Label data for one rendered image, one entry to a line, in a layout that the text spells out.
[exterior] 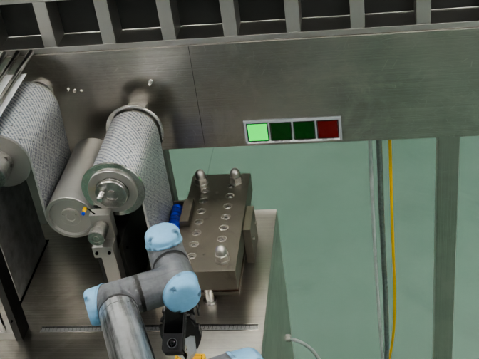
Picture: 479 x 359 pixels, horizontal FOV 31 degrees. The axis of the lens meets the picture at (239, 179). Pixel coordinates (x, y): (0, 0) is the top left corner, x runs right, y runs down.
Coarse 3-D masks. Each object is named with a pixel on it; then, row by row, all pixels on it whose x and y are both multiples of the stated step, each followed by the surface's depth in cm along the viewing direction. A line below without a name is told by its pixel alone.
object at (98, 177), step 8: (96, 176) 193; (104, 176) 193; (112, 176) 193; (120, 176) 193; (128, 176) 193; (88, 184) 195; (96, 184) 195; (128, 184) 194; (88, 192) 196; (136, 192) 195; (128, 200) 196; (104, 208) 198; (112, 208) 198; (120, 208) 198; (128, 208) 198
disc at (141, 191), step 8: (96, 168) 193; (104, 168) 193; (112, 168) 192; (120, 168) 192; (128, 168) 192; (88, 176) 194; (136, 176) 193; (136, 184) 194; (144, 192) 196; (88, 200) 199; (136, 200) 197; (96, 208) 200; (136, 208) 198
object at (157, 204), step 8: (160, 144) 216; (160, 152) 216; (160, 160) 216; (152, 168) 207; (160, 168) 215; (152, 176) 207; (160, 176) 215; (152, 184) 206; (160, 184) 215; (168, 184) 223; (152, 192) 206; (160, 192) 214; (168, 192) 223; (144, 200) 199; (152, 200) 206; (160, 200) 214; (168, 200) 223; (144, 208) 199; (152, 208) 206; (160, 208) 214; (168, 208) 222; (152, 216) 205; (160, 216) 214; (152, 224) 205
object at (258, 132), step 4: (256, 124) 220; (260, 124) 220; (264, 124) 219; (248, 128) 221; (252, 128) 221; (256, 128) 220; (260, 128) 220; (264, 128) 220; (248, 132) 221; (252, 132) 221; (256, 132) 221; (260, 132) 221; (264, 132) 221; (252, 136) 222; (256, 136) 222; (260, 136) 222; (264, 136) 222; (252, 140) 223; (256, 140) 223
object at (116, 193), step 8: (104, 184) 193; (112, 184) 193; (120, 184) 193; (96, 192) 194; (112, 192) 194; (120, 192) 194; (128, 192) 195; (104, 200) 196; (112, 200) 196; (120, 200) 195
